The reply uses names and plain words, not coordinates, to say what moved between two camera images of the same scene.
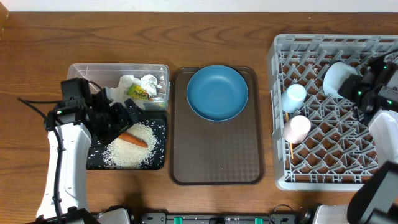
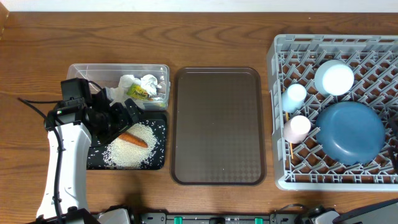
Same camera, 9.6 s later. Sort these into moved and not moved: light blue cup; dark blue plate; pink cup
Moved: dark blue plate
Not moved: pink cup; light blue cup
